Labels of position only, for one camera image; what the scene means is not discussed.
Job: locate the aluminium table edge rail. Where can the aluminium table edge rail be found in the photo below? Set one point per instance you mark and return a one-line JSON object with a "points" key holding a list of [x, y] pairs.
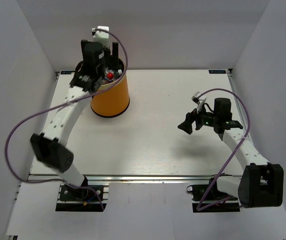
{"points": [[106, 179]]}

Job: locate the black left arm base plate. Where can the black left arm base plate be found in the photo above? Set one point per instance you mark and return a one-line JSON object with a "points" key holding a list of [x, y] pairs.
{"points": [[81, 200]]}

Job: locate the blue logo sticker left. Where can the blue logo sticker left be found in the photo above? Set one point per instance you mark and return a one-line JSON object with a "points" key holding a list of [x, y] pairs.
{"points": [[67, 72]]}

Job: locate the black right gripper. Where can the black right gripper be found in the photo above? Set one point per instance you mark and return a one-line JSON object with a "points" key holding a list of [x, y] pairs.
{"points": [[186, 126]]}

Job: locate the orange cylindrical bin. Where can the orange cylindrical bin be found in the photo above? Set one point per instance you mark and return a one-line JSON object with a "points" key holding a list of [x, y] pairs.
{"points": [[114, 101]]}

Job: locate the red cap cola bottle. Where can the red cap cola bottle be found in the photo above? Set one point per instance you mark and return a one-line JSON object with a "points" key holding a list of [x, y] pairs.
{"points": [[111, 76]]}

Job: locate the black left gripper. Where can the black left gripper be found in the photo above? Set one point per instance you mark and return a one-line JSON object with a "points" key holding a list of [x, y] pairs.
{"points": [[112, 60]]}

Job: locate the blue logo sticker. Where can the blue logo sticker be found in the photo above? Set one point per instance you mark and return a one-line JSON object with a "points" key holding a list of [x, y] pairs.
{"points": [[217, 71], [67, 72]]}

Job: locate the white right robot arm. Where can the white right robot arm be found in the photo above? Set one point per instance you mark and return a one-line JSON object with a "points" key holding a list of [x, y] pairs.
{"points": [[261, 184]]}

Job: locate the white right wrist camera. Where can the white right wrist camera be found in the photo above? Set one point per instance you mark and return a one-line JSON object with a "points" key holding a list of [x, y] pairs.
{"points": [[199, 100]]}

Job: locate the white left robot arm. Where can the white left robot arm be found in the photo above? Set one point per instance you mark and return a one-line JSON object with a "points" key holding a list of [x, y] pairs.
{"points": [[49, 146]]}

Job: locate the blue logo sticker right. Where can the blue logo sticker right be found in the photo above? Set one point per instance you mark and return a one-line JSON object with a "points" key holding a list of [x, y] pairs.
{"points": [[217, 71]]}

